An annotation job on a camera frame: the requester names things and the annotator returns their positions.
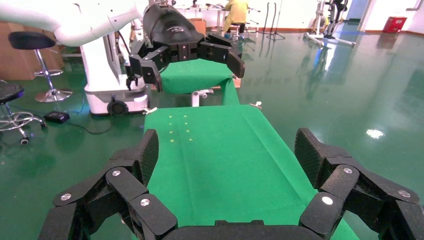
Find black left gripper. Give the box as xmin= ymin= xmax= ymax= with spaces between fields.
xmin=128 ymin=3 xmax=246 ymax=93

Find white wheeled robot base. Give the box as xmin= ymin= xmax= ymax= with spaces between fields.
xmin=80 ymin=31 xmax=152 ymax=117

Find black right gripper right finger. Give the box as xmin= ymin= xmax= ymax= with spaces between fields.
xmin=294 ymin=127 xmax=424 ymax=240

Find brown cardboard box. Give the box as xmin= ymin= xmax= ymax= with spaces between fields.
xmin=190 ymin=18 xmax=208 ymax=35

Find black floor cable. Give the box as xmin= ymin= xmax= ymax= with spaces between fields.
xmin=67 ymin=120 xmax=114 ymax=136

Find person in yellow jacket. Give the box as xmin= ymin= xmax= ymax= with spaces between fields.
xmin=223 ymin=0 xmax=250 ymax=36

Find white table leg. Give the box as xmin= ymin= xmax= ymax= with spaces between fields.
xmin=191 ymin=89 xmax=215 ymax=108

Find black bar stool chrome base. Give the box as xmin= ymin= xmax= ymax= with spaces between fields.
xmin=7 ymin=31 xmax=74 ymax=104

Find red box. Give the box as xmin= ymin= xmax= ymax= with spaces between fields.
xmin=383 ymin=16 xmax=408 ymax=34

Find black stool with casters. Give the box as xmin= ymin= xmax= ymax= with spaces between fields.
xmin=0 ymin=81 xmax=48 ymax=147

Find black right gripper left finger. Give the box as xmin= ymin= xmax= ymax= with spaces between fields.
xmin=39 ymin=129 xmax=178 ymax=240

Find white floor stand frame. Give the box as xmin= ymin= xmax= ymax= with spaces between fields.
xmin=303 ymin=0 xmax=358 ymax=49

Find black tripod stand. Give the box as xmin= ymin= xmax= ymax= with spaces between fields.
xmin=266 ymin=0 xmax=286 ymax=42

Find thin black stand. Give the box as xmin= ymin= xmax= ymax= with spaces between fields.
xmin=259 ymin=2 xmax=270 ymax=36

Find brown cardboard panel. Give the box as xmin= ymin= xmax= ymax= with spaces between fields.
xmin=0 ymin=21 xmax=65 ymax=81

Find green cloth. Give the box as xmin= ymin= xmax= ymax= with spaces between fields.
xmin=144 ymin=104 xmax=360 ymax=240
xmin=160 ymin=58 xmax=241 ymax=107

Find black round stool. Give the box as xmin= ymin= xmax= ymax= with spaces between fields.
xmin=230 ymin=22 xmax=248 ymax=42

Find white desk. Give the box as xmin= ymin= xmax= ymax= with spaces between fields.
xmin=174 ymin=2 xmax=233 ymax=34

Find black power adapter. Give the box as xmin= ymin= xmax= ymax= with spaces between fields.
xmin=43 ymin=110 xmax=71 ymax=124

